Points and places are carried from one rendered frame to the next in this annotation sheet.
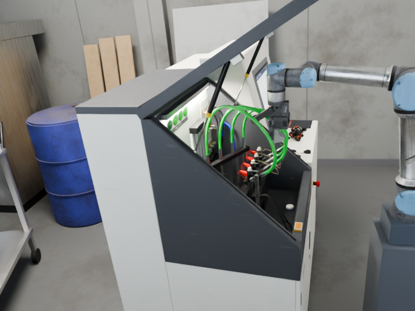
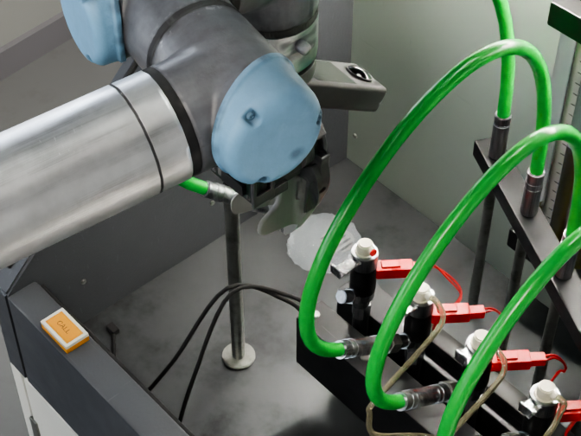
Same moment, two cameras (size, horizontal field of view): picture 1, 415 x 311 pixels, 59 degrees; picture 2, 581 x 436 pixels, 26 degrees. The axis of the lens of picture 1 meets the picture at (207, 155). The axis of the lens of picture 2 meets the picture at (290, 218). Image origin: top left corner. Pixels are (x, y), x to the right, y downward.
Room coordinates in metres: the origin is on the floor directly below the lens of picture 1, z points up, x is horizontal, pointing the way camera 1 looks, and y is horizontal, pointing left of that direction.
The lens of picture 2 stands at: (1.88, -0.99, 2.04)
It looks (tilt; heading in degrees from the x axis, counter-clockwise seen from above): 46 degrees down; 118
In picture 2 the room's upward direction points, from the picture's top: straight up
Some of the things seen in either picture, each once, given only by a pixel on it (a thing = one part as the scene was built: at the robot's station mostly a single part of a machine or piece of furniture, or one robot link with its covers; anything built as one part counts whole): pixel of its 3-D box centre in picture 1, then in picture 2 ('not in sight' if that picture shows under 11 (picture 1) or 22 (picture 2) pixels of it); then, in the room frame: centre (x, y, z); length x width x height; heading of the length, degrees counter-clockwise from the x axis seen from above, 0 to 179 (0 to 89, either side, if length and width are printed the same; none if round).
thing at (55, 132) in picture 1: (78, 162); not in sight; (3.23, 1.23, 0.51); 0.68 x 0.68 x 1.02
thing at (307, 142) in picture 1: (296, 140); not in sight; (2.14, -0.57, 0.96); 0.70 x 0.22 x 0.03; 160
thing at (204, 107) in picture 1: (209, 128); not in sight; (1.85, -0.02, 1.20); 0.13 x 0.03 x 0.31; 160
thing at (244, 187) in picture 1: (255, 192); (434, 427); (1.65, -0.23, 0.91); 0.34 x 0.10 x 0.15; 160
